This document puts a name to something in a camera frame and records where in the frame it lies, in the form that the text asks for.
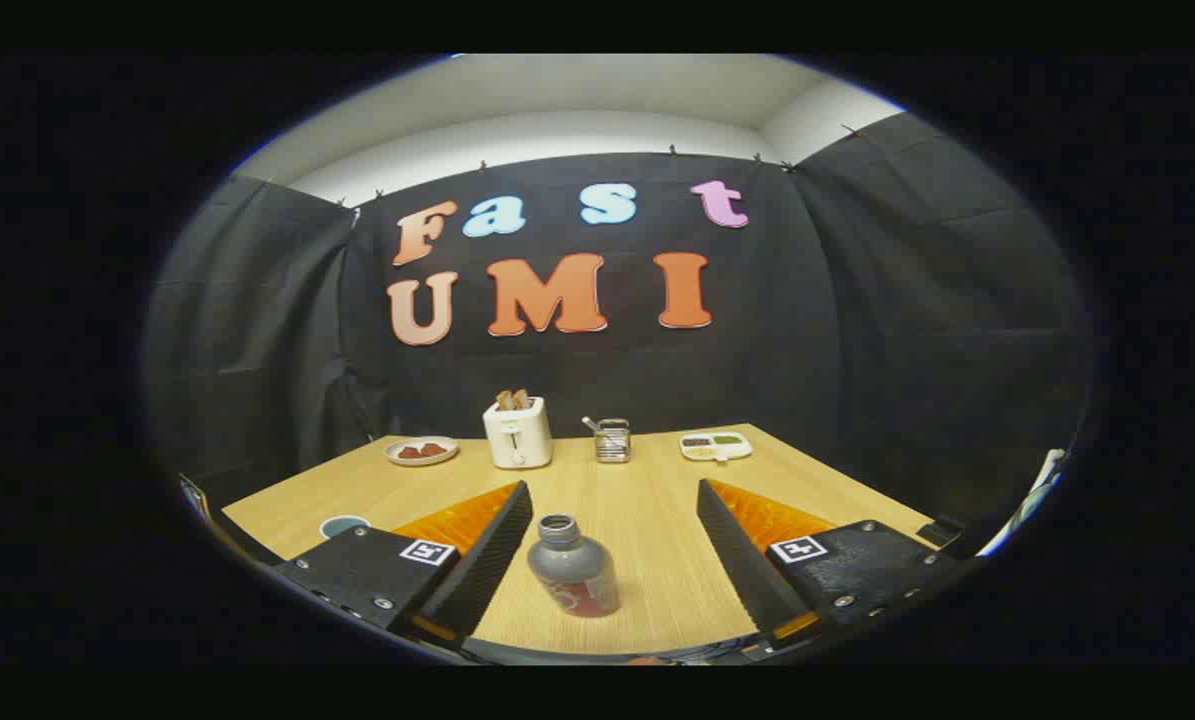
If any white divided condiment dish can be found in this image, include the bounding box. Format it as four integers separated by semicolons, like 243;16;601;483
679;431;754;463

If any silver juice bottle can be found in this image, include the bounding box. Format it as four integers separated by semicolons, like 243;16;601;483
527;514;621;618

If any wooden table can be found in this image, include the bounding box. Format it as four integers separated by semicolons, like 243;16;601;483
221;423;936;656

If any white plate with red food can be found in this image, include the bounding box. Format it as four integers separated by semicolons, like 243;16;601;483
384;436;460;468

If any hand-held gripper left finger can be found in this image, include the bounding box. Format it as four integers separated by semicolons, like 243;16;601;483
275;480;535;651

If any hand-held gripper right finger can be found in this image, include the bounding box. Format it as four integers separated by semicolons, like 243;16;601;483
697;478;988;646

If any white toaster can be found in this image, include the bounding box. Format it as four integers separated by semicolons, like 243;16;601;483
483;397;554;470

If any black backdrop cloth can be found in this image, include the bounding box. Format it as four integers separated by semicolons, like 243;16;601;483
142;112;1096;541

